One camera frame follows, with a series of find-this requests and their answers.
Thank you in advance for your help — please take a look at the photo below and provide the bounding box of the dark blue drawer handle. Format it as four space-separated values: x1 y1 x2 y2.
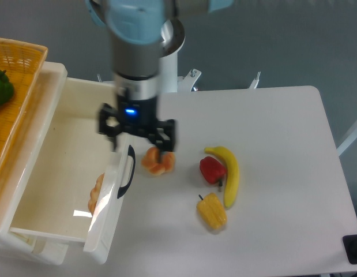
117 145 136 199

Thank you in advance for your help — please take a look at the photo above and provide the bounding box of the upper white drawer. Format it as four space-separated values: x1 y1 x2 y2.
10 78 133 264

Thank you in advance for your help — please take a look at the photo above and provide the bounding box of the ring shaped glazed donut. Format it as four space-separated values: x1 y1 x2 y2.
88 173 104 215

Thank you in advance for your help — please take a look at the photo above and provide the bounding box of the orange wicker basket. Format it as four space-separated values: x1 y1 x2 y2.
0 38 48 174

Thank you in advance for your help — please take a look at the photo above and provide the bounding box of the black device at table corner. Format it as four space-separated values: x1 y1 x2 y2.
343 234 357 264

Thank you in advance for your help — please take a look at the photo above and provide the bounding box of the yellow banana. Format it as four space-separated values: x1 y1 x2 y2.
204 146 240 208

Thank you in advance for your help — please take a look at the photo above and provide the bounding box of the green bell pepper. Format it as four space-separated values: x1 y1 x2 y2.
0 70 14 107

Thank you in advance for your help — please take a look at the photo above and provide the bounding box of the yellow bell pepper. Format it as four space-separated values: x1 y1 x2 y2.
196 193 227 230

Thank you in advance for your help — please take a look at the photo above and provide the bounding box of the red bell pepper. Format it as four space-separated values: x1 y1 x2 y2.
200 156 227 187

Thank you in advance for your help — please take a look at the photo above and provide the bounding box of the white drawer cabinet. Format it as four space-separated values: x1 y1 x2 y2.
0 62 67 265

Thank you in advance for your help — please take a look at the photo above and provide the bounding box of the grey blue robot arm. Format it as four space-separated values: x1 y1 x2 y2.
85 1 233 152

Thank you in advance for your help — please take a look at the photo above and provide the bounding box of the round knotted bun donut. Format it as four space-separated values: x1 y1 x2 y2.
141 147 175 176

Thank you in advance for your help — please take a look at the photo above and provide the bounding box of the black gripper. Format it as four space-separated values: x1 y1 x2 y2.
98 87 176 162

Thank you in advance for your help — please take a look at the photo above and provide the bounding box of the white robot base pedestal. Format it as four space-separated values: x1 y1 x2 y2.
159 18 202 93

